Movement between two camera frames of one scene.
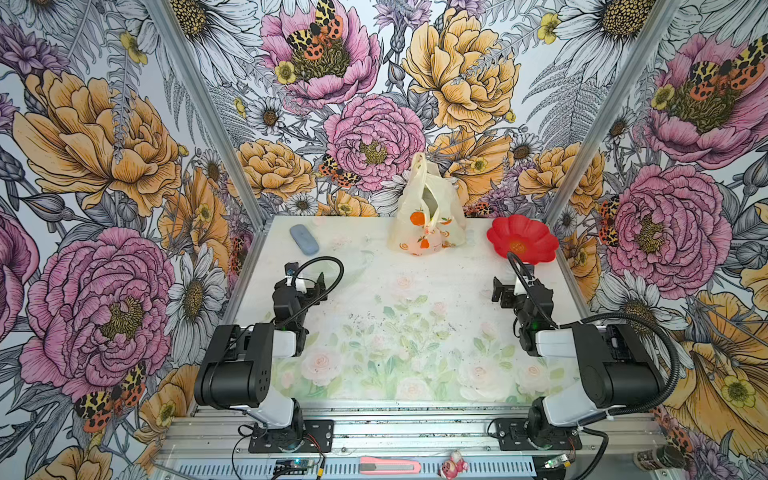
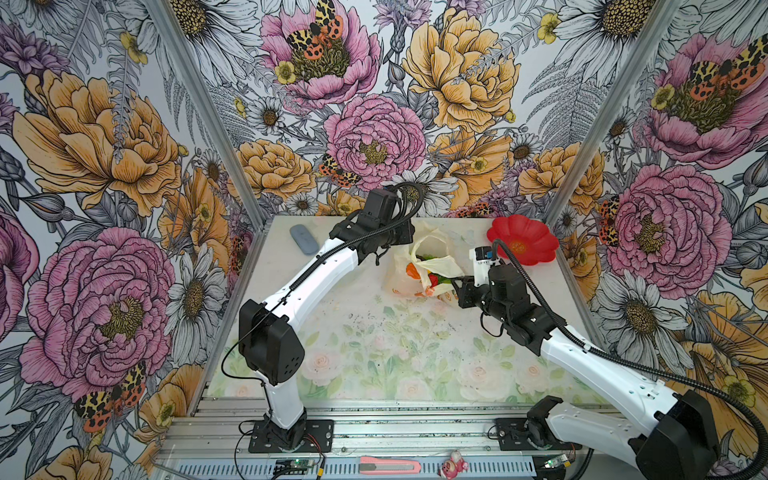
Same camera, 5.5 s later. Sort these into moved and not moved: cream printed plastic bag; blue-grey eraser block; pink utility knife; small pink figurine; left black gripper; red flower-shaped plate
Moved: left black gripper; cream printed plastic bag
Not moved: red flower-shaped plate; small pink figurine; blue-grey eraser block; pink utility knife
